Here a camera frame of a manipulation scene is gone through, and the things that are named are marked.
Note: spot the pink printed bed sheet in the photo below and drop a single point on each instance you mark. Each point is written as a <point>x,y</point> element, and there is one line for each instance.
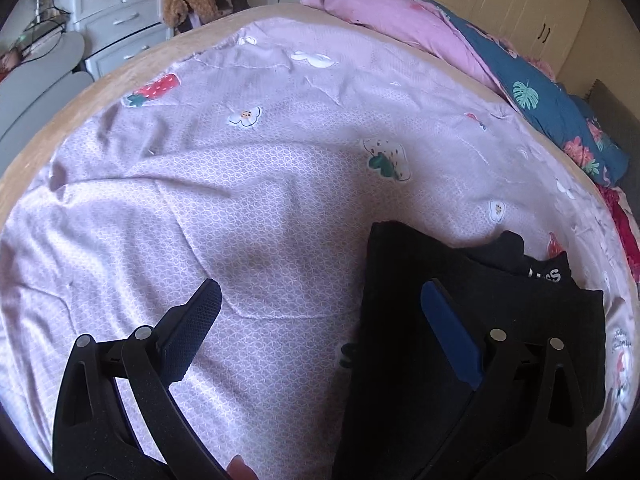
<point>225,200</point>

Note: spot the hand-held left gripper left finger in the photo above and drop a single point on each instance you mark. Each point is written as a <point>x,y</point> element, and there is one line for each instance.
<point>192,332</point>

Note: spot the grey headboard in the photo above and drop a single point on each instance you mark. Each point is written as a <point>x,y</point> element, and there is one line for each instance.
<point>612,120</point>

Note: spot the black sweatshirt with orange patches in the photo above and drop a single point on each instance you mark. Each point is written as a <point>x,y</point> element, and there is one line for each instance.
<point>400,310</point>

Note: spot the beige mattress pad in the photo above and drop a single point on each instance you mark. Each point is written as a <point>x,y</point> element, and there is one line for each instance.
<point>125,62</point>

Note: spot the brown fuzzy garment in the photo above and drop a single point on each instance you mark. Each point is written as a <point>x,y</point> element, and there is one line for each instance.
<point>187,2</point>

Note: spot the pink pillow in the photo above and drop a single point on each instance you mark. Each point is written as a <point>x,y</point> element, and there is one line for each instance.
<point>390,20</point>

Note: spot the red patterned cloth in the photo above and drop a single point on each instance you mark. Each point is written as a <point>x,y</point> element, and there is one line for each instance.
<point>625,225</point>

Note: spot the person's left hand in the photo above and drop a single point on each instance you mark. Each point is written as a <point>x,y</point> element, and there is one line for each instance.
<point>242,469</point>

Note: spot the blue floral quilt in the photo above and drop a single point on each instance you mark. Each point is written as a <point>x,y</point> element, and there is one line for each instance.
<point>540,95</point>

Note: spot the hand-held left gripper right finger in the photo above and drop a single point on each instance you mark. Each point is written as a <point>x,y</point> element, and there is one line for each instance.
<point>450,335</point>

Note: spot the white drawer cabinet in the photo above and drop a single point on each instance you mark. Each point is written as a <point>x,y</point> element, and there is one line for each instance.
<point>115,20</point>

